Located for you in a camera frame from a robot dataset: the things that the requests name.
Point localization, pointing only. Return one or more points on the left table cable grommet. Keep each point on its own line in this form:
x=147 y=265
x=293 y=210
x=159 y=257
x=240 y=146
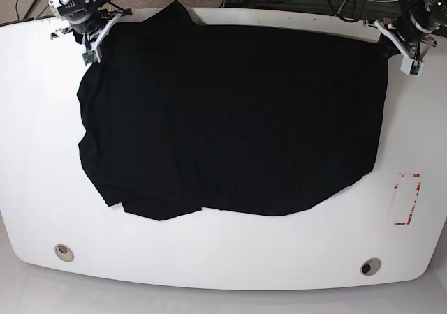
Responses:
x=64 y=253

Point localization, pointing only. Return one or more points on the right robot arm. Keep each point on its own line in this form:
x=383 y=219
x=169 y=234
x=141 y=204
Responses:
x=64 y=7

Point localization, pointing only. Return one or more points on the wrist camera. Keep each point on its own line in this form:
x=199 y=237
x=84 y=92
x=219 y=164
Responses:
x=91 y=57
x=412 y=67

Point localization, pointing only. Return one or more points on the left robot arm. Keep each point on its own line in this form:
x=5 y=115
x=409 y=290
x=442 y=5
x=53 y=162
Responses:
x=436 y=9

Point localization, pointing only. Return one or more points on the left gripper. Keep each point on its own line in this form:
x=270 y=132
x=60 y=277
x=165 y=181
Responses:
x=413 y=33

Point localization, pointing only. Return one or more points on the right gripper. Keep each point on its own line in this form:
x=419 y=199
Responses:
x=92 y=27

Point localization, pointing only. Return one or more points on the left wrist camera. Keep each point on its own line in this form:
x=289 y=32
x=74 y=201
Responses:
x=412 y=67

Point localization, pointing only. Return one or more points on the right table cable grommet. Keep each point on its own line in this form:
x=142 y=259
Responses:
x=370 y=267

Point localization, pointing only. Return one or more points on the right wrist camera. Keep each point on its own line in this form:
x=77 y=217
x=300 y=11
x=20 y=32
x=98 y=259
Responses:
x=91 y=57

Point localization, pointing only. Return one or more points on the table cable grommet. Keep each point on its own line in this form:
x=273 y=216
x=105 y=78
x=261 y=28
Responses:
x=370 y=267
x=64 y=253

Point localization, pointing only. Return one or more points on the red tape rectangle marking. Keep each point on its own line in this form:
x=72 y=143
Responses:
x=405 y=195

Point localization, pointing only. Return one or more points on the black t-shirt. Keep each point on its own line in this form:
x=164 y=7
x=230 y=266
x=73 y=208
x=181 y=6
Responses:
x=180 y=116

